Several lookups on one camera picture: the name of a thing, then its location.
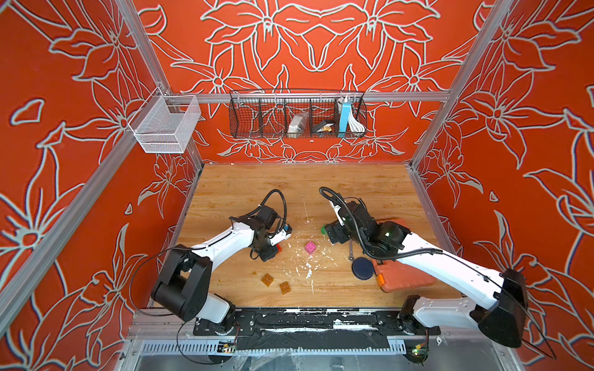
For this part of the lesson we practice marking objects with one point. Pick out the black wire wall basket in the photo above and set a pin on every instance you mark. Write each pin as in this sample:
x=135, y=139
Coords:
x=266, y=114

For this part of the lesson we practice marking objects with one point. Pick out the dark blue round disc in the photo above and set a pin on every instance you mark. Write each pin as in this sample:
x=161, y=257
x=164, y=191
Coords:
x=362, y=269

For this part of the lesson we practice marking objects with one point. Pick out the clear bag in basket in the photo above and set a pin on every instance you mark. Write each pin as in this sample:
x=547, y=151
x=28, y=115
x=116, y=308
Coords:
x=298, y=125

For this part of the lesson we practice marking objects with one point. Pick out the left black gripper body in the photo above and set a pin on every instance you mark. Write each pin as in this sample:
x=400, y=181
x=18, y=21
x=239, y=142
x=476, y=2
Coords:
x=265, y=250

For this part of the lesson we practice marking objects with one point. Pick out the orange tool case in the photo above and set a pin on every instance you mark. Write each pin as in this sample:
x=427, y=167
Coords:
x=394, y=276

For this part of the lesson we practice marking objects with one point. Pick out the black object in basket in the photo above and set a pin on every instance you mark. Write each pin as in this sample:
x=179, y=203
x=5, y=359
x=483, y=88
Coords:
x=323, y=127

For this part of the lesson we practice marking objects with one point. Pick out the clear plastic wall bin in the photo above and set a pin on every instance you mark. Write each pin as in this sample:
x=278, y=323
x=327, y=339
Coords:
x=163, y=127

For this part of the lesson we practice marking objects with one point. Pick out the brown lego plate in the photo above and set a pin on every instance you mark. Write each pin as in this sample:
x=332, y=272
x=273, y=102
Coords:
x=267, y=280
x=285, y=288

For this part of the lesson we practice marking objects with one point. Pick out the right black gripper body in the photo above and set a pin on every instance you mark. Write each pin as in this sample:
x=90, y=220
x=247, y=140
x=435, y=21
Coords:
x=341, y=233

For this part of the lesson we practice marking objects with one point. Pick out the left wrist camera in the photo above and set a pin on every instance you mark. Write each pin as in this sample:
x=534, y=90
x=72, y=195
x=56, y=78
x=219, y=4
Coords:
x=284, y=234

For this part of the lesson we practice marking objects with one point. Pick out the pink lego brick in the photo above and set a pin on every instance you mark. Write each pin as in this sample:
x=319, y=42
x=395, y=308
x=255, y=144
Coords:
x=310, y=247

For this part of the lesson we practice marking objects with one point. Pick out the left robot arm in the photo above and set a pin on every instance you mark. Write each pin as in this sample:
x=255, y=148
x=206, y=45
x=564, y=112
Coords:
x=183, y=285

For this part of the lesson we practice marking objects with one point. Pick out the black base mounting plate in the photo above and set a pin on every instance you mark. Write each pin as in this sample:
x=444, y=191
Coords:
x=320, y=330

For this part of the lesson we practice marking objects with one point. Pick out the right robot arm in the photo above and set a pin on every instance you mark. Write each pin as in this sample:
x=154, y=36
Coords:
x=498, y=300

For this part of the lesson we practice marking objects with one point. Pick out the brown lego plate left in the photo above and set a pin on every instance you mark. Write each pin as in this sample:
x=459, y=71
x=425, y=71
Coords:
x=267, y=280

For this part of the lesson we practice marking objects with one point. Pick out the brown lego plate right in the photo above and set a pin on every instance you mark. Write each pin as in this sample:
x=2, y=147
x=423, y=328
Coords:
x=285, y=288

